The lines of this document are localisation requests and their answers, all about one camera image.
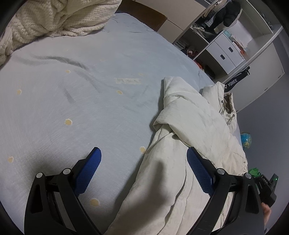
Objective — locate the light blue bed sheet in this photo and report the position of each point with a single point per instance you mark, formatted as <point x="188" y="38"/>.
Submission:
<point x="132" y="94"/>

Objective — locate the green shopping bag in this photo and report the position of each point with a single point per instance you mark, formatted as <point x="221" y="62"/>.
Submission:
<point x="254" y="172"/>

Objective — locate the white hooded padded jacket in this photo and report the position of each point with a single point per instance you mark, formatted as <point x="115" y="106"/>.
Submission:
<point x="176" y="190"/>

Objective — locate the person's right hand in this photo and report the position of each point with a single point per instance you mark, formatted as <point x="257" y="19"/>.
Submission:
<point x="266" y="212"/>

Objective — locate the white open wardrobe shelf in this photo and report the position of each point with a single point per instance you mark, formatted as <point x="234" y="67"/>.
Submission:
<point x="252" y="32"/>

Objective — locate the dark wooden headboard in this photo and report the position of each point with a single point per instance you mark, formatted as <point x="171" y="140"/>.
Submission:
<point x="144" y="14"/>

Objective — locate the cream knitted blanket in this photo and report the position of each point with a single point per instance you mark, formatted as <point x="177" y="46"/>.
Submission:
<point x="35" y="19"/>

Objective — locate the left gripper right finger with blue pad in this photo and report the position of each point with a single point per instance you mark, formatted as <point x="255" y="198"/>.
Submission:
<point x="245" y="214"/>

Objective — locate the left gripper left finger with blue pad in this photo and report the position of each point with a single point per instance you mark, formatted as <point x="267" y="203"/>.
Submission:
<point x="42" y="214"/>

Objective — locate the blue globe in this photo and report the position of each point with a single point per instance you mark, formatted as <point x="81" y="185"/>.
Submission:
<point x="246" y="140"/>

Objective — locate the white drawer unit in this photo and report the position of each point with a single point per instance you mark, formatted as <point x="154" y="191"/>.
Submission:
<point x="225" y="53"/>

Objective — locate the black Yonex racket bag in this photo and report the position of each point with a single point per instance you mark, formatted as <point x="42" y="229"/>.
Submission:
<point x="239" y="77"/>

